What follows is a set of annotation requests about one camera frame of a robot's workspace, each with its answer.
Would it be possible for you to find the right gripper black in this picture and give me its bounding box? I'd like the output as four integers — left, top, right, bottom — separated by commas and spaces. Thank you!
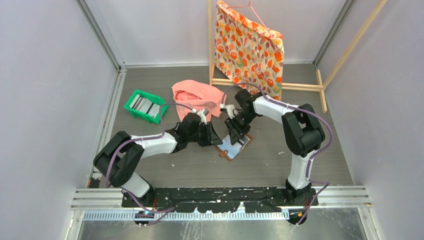
225, 110, 259, 145

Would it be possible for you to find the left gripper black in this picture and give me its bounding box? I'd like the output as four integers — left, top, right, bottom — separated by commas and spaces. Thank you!
187, 121, 222, 147

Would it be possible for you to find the grey credit card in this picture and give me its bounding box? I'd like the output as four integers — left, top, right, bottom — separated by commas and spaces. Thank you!
234, 135, 251, 150

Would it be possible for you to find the brown leather card holder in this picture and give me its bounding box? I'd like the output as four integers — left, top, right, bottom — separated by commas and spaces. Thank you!
215, 134, 253, 162

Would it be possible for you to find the green card tray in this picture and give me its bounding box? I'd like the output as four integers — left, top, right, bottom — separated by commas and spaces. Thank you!
124, 89, 168, 124

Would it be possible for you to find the stack of cards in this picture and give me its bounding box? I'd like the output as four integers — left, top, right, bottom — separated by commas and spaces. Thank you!
128, 94, 160, 119

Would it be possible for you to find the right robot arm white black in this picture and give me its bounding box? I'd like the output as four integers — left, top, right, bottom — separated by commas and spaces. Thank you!
219, 89, 326, 205

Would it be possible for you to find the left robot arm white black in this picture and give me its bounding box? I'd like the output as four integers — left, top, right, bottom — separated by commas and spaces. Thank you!
93, 112, 223, 207

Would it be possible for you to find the pink cloth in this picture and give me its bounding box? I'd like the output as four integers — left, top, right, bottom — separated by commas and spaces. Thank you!
171, 79, 226, 122

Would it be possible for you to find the floral fabric bag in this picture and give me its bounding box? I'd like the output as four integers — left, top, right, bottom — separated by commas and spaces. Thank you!
214, 0, 285, 100

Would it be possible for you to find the pink hanger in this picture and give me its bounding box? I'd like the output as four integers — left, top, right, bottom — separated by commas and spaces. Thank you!
229, 0, 269, 31

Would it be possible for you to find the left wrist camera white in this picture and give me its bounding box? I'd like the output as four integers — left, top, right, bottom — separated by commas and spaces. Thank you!
196, 108, 209, 125

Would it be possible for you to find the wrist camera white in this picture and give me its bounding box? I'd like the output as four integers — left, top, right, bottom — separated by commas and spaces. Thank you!
219, 103, 236, 119
196, 108, 209, 125

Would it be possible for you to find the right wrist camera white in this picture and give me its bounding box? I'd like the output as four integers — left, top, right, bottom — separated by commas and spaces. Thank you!
219, 103, 236, 119

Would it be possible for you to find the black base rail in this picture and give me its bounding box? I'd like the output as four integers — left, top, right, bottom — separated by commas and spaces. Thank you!
122, 186, 316, 214

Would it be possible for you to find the wooden rack frame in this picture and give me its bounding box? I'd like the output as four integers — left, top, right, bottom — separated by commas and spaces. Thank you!
207, 0, 387, 113

